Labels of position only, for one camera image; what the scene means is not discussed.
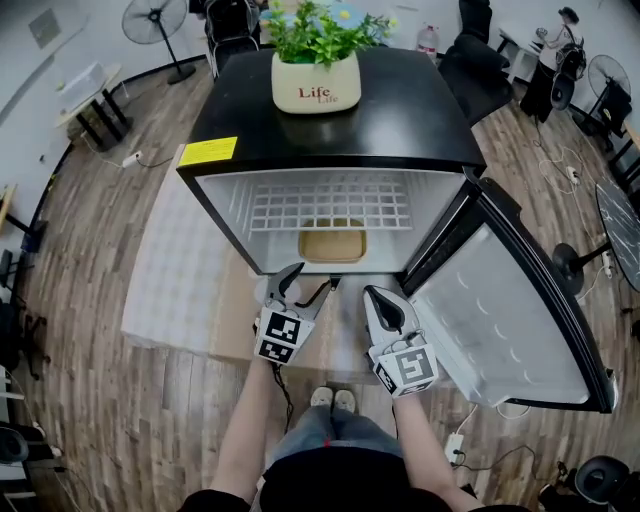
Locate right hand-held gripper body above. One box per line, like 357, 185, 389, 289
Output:
367, 332, 440, 400

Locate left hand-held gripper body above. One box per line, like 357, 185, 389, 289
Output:
253, 298, 317, 366

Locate yellow container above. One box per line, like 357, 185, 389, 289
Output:
298, 217, 369, 265

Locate black mini fridge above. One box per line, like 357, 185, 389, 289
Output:
175, 47, 619, 415

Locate person's right forearm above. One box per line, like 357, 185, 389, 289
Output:
394, 392, 474, 512

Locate person's left forearm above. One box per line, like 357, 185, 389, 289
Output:
209, 357, 275, 504

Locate person's blue jeans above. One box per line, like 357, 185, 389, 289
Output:
269, 404, 404, 466

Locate checkered beige tablecloth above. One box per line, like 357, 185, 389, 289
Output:
121, 144, 451, 387

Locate person's black shirt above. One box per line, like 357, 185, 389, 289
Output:
177, 447, 531, 512

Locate potted plant in cream pot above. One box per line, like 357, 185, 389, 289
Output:
259, 0, 399, 115

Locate round black marble table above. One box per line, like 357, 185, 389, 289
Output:
552, 179, 640, 296

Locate small black-legged side table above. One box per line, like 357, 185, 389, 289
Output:
54, 64, 135, 153

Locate black office chair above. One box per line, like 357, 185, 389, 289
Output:
437, 32, 514, 126
458, 0, 494, 44

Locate clear water bottle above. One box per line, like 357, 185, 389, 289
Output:
417, 24, 441, 59

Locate white box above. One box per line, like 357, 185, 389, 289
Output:
57, 62, 109, 109

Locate small wooden desk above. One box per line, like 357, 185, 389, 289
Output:
0, 183, 49, 236

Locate white desk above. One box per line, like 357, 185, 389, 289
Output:
497, 24, 544, 84

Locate black standing floor fan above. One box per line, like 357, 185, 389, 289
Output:
569, 54, 632, 136
122, 0, 197, 85

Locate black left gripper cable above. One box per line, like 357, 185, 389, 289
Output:
269, 362, 296, 436

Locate white wire rack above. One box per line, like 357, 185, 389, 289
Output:
248, 182, 415, 232

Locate white floor cable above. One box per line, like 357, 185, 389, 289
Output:
454, 402, 531, 436

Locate black floor cable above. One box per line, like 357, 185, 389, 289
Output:
457, 444, 539, 474

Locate grey wall poster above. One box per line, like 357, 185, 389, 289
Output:
28, 8, 62, 50

